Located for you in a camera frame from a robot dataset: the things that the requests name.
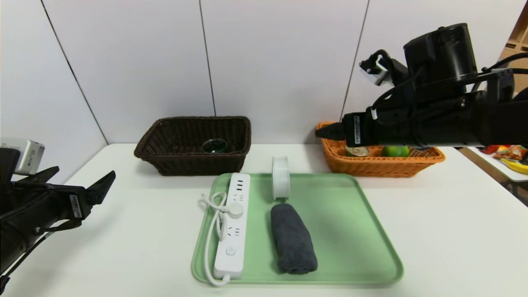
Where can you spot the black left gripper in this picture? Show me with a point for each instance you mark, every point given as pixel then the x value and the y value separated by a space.
pixel 76 205

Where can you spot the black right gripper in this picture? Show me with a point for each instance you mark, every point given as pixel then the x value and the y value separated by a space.
pixel 355 128

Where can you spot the tin can with gold lid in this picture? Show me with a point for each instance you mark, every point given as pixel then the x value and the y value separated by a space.
pixel 357 152

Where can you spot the green citrus fruit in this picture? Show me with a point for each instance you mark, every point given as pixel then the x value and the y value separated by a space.
pixel 395 151

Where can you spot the dark grey towel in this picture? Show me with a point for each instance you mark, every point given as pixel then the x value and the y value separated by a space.
pixel 293 239

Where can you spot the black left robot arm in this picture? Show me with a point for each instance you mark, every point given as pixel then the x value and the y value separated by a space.
pixel 20 227

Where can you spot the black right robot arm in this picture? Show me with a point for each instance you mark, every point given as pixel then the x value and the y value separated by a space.
pixel 441 53

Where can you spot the orange wicker basket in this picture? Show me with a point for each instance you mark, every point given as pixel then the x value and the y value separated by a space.
pixel 371 167

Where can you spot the dark brown wicker basket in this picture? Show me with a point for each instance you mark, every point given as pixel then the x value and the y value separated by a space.
pixel 181 163

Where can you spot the white tape roll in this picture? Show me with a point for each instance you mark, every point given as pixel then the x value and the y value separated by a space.
pixel 280 179

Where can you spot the light green plastic tray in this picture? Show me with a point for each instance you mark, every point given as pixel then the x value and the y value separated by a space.
pixel 346 255

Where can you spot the red apple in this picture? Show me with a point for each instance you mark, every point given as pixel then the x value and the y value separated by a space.
pixel 490 149

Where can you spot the white side table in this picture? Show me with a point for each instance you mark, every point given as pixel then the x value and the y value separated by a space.
pixel 491 165

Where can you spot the orange snack packet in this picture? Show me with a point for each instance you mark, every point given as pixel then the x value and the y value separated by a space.
pixel 513 152

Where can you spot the yellow banana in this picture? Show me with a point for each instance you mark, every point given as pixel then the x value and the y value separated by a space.
pixel 517 166

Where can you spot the light wooden cabinet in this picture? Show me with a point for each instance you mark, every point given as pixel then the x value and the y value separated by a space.
pixel 517 41

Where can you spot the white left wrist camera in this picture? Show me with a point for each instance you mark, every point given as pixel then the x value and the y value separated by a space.
pixel 24 154

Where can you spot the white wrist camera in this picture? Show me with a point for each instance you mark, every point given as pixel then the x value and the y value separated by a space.
pixel 24 154
pixel 373 72

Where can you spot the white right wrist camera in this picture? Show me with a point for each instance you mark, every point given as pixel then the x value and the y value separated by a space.
pixel 373 72

